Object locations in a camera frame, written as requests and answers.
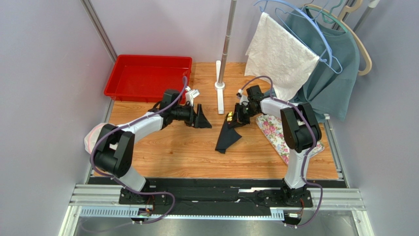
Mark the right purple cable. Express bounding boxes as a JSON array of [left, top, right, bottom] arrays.
[[238, 76, 324, 229]]

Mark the black paper napkin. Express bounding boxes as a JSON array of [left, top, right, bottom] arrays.
[[215, 118, 242, 154]]

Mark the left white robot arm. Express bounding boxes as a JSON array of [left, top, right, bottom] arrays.
[[90, 87, 212, 193]]

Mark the teal hanger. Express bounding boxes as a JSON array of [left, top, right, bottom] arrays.
[[320, 0, 348, 32]]

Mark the red plastic bin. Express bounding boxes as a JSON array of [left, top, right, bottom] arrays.
[[104, 55, 192, 102]]

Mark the iridescent spoon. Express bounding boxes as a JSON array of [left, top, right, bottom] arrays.
[[226, 112, 234, 122]]

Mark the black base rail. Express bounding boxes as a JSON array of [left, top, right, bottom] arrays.
[[87, 177, 347, 218]]

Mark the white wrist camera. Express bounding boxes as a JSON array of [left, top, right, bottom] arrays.
[[185, 87, 200, 106], [237, 89, 249, 104]]

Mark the teal shirt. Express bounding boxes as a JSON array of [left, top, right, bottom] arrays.
[[280, 7, 360, 121]]

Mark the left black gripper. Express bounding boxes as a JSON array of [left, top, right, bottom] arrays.
[[172, 103, 212, 129]]

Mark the beige wooden hanger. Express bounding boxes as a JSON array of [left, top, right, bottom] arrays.
[[305, 0, 372, 76]]

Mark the white stand with metal pole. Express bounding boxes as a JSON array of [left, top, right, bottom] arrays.
[[214, 0, 237, 115]]

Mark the floral tray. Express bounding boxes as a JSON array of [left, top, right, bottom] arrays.
[[255, 113, 326, 164]]

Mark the white mesh laundry bag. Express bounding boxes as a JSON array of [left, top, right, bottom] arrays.
[[84, 123, 107, 154]]

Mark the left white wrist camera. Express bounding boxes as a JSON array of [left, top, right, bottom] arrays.
[[185, 87, 200, 106]]

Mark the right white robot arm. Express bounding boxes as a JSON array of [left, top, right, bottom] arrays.
[[226, 86, 322, 191]]

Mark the blue wire hanger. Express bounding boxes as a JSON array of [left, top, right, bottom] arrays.
[[253, 0, 343, 75]]

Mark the white towel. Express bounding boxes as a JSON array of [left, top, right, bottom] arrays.
[[244, 12, 320, 101]]

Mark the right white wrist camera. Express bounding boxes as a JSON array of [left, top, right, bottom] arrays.
[[237, 89, 249, 104]]

